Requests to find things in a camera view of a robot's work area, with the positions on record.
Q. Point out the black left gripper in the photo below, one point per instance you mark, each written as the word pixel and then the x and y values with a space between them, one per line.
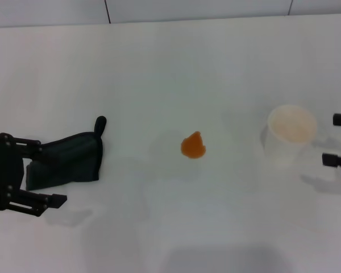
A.
pixel 3 170

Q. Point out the dark blue-green rag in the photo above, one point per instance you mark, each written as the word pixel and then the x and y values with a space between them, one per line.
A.
pixel 74 159

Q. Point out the orange-brown liquid stain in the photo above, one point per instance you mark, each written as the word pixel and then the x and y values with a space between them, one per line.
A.
pixel 193 146

